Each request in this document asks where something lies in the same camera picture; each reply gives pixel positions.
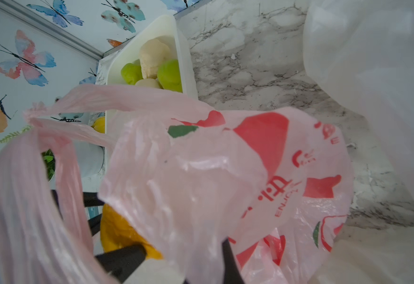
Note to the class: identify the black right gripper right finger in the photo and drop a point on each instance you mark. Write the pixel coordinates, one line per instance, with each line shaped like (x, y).
(231, 274)

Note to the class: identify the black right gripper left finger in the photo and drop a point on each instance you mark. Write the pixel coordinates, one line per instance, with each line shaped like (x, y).
(122, 263)

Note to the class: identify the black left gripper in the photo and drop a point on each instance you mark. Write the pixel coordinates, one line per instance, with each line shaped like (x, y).
(15, 230)

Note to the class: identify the yellow orange fruit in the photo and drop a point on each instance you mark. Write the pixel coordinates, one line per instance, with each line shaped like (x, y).
(116, 233)

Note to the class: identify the pink apple print plastic bag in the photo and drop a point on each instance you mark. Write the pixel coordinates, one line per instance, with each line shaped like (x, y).
(277, 184)

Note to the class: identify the white cartoon print plastic bag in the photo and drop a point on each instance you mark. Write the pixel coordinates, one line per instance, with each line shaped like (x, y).
(361, 53)

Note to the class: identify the potted plant white pot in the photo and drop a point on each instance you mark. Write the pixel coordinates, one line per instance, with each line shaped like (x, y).
(75, 147)

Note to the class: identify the small yellow object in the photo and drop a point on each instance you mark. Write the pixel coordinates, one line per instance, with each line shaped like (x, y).
(99, 125)

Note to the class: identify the white rectangular fruit tray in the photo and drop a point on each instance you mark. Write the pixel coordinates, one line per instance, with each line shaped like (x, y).
(165, 29)

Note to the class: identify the light green pear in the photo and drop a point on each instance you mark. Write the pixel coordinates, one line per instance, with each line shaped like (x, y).
(131, 73)

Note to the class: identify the dark green pear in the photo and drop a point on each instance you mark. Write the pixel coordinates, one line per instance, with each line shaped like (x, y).
(169, 77)

